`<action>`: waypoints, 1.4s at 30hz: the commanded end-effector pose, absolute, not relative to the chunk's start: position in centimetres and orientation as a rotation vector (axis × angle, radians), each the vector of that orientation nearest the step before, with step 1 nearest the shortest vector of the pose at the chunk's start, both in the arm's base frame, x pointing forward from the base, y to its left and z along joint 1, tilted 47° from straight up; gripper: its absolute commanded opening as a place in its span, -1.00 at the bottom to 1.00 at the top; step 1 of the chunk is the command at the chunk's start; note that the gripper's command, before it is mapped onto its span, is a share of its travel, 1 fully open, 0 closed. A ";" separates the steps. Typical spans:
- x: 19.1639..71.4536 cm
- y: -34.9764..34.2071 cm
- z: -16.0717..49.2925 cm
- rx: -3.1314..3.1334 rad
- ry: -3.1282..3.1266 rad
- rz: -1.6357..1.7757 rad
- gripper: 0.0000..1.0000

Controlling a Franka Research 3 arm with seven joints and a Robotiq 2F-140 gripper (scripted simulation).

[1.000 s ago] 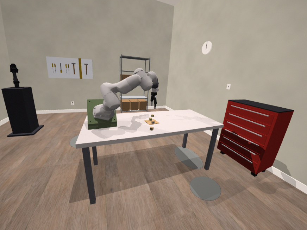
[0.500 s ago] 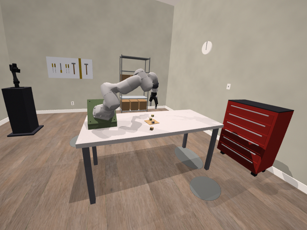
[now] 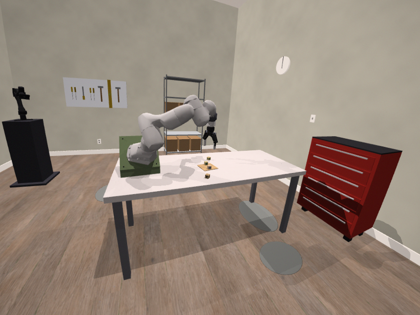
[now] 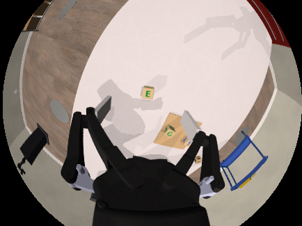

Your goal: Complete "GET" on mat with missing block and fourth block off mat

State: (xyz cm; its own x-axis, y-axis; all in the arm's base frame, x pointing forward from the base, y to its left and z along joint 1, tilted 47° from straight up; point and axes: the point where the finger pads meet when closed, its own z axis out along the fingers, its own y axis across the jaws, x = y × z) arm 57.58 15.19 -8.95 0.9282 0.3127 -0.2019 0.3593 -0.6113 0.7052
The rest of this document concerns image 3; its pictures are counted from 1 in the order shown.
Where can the tan square mat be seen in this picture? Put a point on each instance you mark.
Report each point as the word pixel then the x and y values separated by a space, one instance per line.
pixel 204 167

